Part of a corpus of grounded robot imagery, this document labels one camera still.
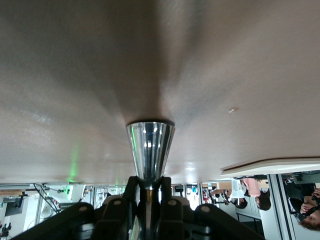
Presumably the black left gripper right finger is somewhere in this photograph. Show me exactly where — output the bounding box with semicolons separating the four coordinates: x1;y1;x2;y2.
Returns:
159;176;266;240

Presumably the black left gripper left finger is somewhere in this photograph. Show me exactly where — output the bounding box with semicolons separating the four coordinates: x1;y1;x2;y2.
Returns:
12;175;141;240

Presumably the brown table mat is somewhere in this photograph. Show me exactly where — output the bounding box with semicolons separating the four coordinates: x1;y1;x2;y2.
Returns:
0;0;320;185

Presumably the person with curly hair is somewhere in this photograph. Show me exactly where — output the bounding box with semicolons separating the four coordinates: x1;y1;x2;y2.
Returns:
296;183;320;232

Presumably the steel double jigger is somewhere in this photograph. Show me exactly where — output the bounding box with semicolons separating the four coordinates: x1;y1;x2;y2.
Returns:
125;120;176;240

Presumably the white tray with rabbit print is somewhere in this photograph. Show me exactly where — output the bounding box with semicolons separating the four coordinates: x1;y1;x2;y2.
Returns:
219;156;320;177

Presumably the white frame post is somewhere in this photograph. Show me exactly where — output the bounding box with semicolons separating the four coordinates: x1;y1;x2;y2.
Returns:
266;173;289;240

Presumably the black monitor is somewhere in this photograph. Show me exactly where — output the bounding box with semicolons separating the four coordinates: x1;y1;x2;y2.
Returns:
4;199;25;218

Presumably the person with dark hair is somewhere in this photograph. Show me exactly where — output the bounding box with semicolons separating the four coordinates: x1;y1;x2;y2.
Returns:
239;176;272;211

